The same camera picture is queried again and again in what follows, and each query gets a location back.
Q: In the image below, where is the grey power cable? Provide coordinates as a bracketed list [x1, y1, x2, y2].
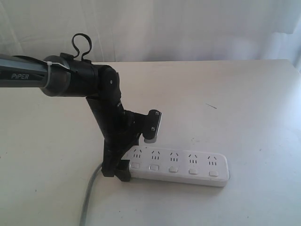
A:
[79, 164, 104, 226]

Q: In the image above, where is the white sheer curtain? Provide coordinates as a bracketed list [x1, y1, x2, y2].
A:
[0, 0, 301, 69]

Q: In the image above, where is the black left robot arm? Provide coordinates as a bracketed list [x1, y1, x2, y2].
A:
[0, 54, 160, 182]

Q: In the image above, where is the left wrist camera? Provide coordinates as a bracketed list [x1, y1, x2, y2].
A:
[143, 109, 162, 144]

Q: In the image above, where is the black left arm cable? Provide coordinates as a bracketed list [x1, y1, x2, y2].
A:
[71, 33, 92, 61]

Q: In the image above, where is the white five-outlet power strip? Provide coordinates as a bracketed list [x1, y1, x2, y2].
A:
[122, 145, 230, 187]

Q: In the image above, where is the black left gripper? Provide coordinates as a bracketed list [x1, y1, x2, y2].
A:
[86, 96, 147, 182]

